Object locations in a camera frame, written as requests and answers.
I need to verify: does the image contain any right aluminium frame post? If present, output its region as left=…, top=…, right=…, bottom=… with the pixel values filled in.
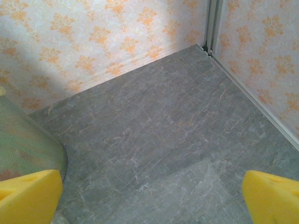
left=205, top=0, right=225, bottom=58

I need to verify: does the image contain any right aluminium side rail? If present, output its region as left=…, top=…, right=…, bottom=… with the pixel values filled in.
left=210, top=53, right=299, bottom=151

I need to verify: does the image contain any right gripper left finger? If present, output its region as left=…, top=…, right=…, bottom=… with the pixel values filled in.
left=0, top=169, right=64, bottom=224

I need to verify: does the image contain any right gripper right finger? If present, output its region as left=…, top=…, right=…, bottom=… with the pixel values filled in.
left=242, top=170, right=299, bottom=224

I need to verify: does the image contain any green mesh waste bin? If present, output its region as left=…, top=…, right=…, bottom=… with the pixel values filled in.
left=0, top=95, right=68, bottom=182

